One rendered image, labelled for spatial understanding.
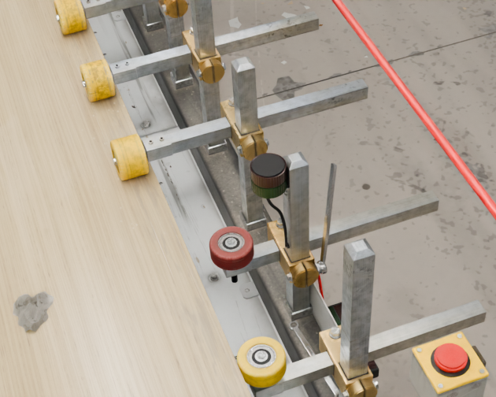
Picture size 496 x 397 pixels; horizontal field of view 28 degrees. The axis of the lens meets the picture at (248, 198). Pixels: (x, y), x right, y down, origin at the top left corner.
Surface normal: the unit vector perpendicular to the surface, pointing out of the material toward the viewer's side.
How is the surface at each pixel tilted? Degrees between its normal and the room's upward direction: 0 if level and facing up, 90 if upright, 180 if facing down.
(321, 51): 0
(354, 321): 90
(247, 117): 90
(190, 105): 0
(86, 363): 0
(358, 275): 90
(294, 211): 90
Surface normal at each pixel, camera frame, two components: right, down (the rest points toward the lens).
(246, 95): 0.35, 0.67
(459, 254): -0.05, -0.69
